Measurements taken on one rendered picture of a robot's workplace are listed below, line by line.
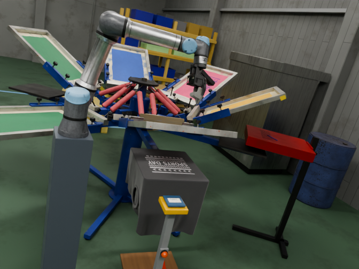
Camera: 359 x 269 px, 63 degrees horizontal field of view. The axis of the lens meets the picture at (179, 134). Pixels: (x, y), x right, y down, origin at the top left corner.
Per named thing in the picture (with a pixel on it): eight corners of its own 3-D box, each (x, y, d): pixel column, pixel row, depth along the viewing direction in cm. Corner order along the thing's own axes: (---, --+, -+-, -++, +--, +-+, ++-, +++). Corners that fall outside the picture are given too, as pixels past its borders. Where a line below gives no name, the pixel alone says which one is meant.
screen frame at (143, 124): (236, 137, 179) (237, 132, 179) (145, 128, 158) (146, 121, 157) (186, 132, 252) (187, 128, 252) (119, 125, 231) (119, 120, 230)
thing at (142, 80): (143, 205, 321) (169, 85, 281) (106, 204, 306) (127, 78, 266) (136, 186, 356) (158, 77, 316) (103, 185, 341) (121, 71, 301)
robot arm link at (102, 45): (63, 105, 152) (104, 5, 139) (69, 99, 166) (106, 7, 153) (85, 115, 156) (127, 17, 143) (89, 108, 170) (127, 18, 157)
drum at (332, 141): (341, 208, 428) (367, 148, 399) (311, 210, 399) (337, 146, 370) (307, 186, 482) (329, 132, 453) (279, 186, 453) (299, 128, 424)
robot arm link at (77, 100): (60, 116, 142) (63, 89, 138) (65, 109, 154) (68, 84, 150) (85, 120, 144) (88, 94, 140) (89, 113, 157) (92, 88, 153)
